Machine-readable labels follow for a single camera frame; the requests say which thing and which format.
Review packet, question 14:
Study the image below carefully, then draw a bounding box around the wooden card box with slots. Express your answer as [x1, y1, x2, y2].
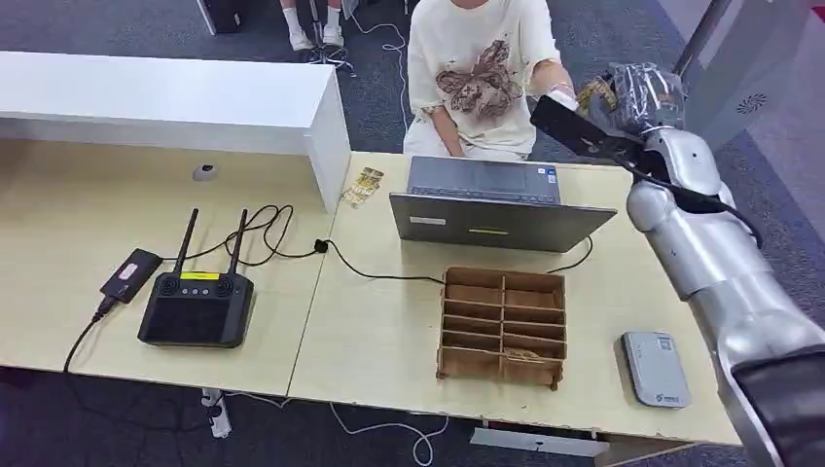
[436, 267, 568, 392]

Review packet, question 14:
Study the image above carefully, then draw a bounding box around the stack of gold cards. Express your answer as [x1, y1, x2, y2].
[341, 167, 385, 208]

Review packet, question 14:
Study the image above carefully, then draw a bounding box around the grey open laptop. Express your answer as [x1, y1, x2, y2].
[389, 156, 618, 254]

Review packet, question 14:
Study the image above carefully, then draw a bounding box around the metal stand base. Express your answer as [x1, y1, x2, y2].
[303, 0, 357, 79]

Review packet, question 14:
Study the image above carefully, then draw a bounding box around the person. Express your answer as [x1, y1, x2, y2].
[402, 0, 582, 162]
[280, 0, 346, 53]

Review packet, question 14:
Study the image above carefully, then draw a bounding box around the black controller with two antennas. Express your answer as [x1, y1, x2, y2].
[136, 207, 255, 350]

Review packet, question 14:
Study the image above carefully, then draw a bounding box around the white desk crossbar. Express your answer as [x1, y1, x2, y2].
[469, 427, 610, 459]

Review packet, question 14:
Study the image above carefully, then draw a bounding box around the white power strip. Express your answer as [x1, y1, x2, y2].
[200, 388, 233, 440]

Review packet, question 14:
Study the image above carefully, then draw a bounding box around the white card reader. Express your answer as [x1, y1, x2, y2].
[621, 331, 692, 410]

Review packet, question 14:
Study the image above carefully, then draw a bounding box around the small black power bank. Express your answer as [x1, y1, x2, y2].
[99, 248, 164, 305]

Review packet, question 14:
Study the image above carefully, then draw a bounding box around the white counter shelf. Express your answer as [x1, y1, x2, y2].
[0, 51, 352, 214]

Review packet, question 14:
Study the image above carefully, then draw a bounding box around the black cabinet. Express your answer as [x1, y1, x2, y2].
[196, 0, 245, 37]

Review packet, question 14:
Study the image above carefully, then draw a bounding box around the black looped cable with adapter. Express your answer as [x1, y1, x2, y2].
[160, 205, 594, 286]

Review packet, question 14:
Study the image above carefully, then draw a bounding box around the thin white floor cable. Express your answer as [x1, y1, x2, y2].
[350, 16, 412, 130]

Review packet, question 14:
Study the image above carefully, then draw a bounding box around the white looped floor cable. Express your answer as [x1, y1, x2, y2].
[225, 391, 450, 467]

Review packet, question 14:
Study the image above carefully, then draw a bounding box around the black cable with plug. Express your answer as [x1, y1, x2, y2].
[62, 296, 121, 377]

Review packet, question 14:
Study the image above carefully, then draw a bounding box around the chrome stanchion post with base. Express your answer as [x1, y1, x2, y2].
[671, 0, 733, 79]

